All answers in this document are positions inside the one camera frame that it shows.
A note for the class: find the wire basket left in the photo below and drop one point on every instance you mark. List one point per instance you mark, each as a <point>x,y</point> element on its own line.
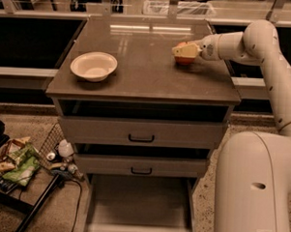
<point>50,144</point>

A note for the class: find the middle drawer with black handle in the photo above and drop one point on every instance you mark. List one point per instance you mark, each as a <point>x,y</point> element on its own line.
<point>144,166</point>

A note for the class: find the white bowl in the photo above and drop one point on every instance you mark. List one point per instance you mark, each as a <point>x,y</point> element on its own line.
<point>94,66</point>

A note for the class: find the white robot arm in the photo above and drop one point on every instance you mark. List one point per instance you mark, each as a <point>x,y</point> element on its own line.
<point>253,178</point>

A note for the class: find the top drawer with black handle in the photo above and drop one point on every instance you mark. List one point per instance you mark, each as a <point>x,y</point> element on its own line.
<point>142,132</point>

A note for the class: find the white plastic bottle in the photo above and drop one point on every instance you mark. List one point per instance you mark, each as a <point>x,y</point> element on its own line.
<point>65,149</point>

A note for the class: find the clear plastic bin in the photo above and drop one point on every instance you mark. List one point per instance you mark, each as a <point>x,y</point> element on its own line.
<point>152,7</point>

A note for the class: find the brown snack packet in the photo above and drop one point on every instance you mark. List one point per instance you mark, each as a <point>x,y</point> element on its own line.
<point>7,163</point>

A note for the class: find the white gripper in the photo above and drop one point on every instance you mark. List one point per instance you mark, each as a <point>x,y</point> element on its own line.
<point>207,48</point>

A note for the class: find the drawer with black handle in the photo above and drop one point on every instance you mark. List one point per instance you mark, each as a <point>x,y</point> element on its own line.
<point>142,132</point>
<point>144,166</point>

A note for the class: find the red apple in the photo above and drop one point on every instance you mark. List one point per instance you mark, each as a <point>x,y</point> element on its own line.
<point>183,61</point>

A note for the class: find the open bottom drawer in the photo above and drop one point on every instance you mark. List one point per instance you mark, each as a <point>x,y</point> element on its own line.
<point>140,204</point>

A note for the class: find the green snack bag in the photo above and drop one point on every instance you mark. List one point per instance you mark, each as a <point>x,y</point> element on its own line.
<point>26,164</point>

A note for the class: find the grey drawer cabinet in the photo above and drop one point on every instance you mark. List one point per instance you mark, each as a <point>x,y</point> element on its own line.
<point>146,85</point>

